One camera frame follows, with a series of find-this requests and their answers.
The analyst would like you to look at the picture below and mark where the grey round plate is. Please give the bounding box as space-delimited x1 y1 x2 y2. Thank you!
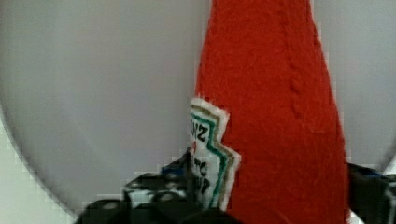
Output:
1 0 395 215

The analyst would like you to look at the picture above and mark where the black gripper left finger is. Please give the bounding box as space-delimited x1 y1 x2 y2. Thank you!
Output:
74 152 243 224

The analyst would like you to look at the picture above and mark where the red plush ketchup bottle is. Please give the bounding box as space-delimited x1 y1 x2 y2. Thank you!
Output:
191 0 349 224

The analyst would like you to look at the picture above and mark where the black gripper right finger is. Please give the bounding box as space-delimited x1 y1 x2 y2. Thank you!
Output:
347 163 396 224

